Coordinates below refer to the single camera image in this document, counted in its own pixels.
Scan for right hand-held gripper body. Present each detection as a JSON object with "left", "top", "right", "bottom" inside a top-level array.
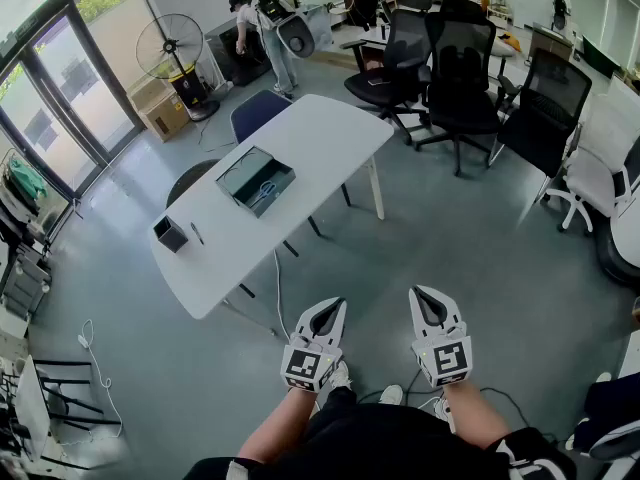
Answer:
[{"left": 410, "top": 323, "right": 474, "bottom": 389}]

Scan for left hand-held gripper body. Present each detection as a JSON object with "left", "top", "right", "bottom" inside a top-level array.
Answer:
[{"left": 279, "top": 334, "right": 345, "bottom": 395}]

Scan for blue handled scissors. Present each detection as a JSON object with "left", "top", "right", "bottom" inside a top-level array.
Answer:
[{"left": 248, "top": 180, "right": 278, "bottom": 210}]

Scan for green box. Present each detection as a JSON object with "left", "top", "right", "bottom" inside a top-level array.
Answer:
[{"left": 214, "top": 145, "right": 297, "bottom": 219}]

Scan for person's right forearm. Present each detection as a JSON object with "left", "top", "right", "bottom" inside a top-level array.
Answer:
[{"left": 441, "top": 380, "right": 512, "bottom": 452}]

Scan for person's left forearm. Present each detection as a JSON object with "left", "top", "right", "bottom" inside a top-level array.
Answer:
[{"left": 237, "top": 386, "right": 321, "bottom": 464}]

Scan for brown cardboard box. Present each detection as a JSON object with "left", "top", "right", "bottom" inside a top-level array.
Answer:
[{"left": 142, "top": 90, "right": 193, "bottom": 143}]

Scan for person's left white shoe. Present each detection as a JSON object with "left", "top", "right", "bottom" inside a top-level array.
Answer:
[{"left": 327, "top": 360, "right": 354, "bottom": 392}]

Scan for white power strip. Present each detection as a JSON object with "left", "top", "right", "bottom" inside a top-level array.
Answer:
[{"left": 432, "top": 395, "right": 457, "bottom": 434}]

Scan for person's black shirt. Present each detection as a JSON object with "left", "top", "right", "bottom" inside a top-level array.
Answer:
[{"left": 182, "top": 385, "right": 579, "bottom": 480}]

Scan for black square pen holder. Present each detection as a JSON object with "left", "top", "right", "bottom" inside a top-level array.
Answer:
[{"left": 152, "top": 215, "right": 190, "bottom": 254}]

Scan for dark round chair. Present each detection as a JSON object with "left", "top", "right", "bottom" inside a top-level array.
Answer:
[{"left": 165, "top": 158, "right": 222, "bottom": 209}]

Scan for white office chair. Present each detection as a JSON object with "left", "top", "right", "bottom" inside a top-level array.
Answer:
[
  {"left": 542, "top": 95, "right": 640, "bottom": 234},
  {"left": 594, "top": 135, "right": 640, "bottom": 289}
]

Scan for navy blue chair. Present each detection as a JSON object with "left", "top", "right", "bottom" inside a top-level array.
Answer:
[{"left": 229, "top": 89, "right": 294, "bottom": 145}]

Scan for black office chair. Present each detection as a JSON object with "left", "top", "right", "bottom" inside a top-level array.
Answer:
[
  {"left": 489, "top": 47, "right": 594, "bottom": 205},
  {"left": 339, "top": 8, "right": 434, "bottom": 145},
  {"left": 414, "top": 0, "right": 507, "bottom": 177}
]

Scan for black washing machine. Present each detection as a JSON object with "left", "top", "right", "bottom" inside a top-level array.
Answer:
[{"left": 205, "top": 17, "right": 274, "bottom": 88}]

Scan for black legged side table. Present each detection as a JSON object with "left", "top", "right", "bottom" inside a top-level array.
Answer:
[{"left": 0, "top": 355, "right": 124, "bottom": 469}]

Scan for gray utility cart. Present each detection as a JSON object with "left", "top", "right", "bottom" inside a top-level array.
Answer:
[{"left": 0, "top": 245, "right": 54, "bottom": 322}]

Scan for black standing fan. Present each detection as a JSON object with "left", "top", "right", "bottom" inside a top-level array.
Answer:
[{"left": 134, "top": 12, "right": 222, "bottom": 122}]

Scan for clothes rack with garments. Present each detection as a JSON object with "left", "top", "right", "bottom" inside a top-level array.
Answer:
[{"left": 0, "top": 147, "right": 51, "bottom": 249}]

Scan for black framed glass door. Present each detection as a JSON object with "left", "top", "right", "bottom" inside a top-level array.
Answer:
[{"left": 0, "top": 0, "right": 147, "bottom": 194}]

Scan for white cable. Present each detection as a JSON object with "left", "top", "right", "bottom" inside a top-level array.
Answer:
[{"left": 272, "top": 248, "right": 292, "bottom": 343}]

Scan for black floor cable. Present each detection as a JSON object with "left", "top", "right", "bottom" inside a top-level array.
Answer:
[{"left": 357, "top": 367, "right": 559, "bottom": 442}]

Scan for black fan power cable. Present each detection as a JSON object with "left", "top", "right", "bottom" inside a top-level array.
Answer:
[{"left": 197, "top": 115, "right": 236, "bottom": 153}]

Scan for white extension cord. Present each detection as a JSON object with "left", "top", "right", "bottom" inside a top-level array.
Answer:
[{"left": 77, "top": 318, "right": 125, "bottom": 439}]

